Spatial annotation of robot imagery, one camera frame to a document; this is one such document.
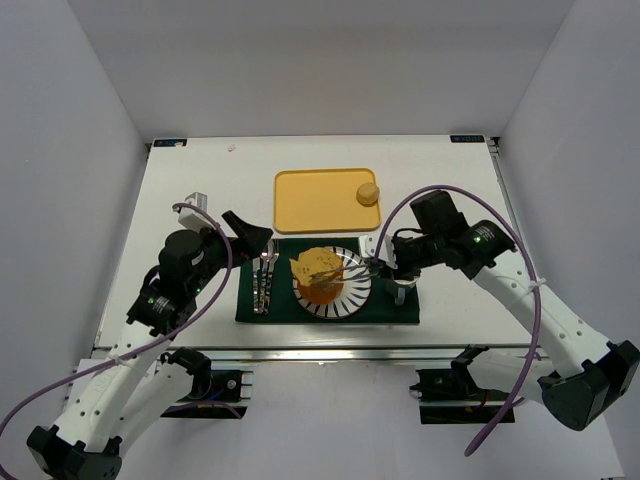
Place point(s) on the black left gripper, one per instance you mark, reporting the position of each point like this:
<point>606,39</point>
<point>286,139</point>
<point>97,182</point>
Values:
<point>240,238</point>

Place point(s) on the seeded bread slice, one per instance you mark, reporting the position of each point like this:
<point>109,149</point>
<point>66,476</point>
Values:
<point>315,264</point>

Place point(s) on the metal tongs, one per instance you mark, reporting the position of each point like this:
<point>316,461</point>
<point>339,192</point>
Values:
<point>353,273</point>

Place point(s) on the round orange bread loaf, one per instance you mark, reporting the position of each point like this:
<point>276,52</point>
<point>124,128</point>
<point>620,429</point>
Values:
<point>319,293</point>

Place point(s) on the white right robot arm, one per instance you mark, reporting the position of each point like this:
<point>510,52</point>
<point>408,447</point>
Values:
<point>571,369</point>

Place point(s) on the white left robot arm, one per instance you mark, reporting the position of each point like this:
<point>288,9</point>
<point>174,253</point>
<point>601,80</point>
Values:
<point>122,398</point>

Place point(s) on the metal spoon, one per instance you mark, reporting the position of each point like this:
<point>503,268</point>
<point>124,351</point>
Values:
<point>257,264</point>

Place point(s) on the white mug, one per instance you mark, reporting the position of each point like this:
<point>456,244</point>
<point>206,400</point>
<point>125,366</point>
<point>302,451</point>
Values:
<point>399,289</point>

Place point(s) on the yellow plastic tray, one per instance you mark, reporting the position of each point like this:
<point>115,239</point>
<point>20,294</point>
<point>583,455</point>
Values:
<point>323,201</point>

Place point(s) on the dark green placemat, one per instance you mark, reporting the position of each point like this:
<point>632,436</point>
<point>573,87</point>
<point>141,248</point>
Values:
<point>284,309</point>

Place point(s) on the white blue striped plate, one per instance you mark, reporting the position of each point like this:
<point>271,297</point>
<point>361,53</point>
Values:
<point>353,297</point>

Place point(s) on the small round bun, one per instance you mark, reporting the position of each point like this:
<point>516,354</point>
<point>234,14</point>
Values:
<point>367,194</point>

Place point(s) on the blue label right corner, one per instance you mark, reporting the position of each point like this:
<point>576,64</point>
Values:
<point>467,139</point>

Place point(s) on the blue label corner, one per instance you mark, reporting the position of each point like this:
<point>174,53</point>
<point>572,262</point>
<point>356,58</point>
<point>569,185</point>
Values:
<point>467,139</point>
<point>169,143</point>

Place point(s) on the blue label left corner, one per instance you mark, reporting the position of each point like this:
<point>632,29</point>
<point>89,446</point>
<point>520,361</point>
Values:
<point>169,143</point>

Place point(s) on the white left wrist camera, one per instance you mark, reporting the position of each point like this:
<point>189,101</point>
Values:
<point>193,219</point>

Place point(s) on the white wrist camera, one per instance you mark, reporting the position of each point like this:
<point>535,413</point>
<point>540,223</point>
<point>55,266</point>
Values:
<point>193,219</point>
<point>381,248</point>

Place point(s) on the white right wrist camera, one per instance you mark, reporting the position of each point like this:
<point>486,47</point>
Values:
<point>381,248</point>

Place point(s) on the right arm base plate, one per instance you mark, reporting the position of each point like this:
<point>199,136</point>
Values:
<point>444,400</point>

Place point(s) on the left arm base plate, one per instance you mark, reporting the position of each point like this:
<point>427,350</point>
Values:
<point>224,396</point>

